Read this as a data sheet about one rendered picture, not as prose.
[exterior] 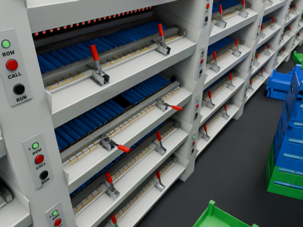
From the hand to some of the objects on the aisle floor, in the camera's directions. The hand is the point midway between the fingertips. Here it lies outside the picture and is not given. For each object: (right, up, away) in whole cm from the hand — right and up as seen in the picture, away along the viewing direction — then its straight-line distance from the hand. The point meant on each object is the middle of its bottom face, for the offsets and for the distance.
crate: (-47, -72, -2) cm, 86 cm away
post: (-59, -48, +37) cm, 85 cm away
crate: (+1, -54, +27) cm, 61 cm away
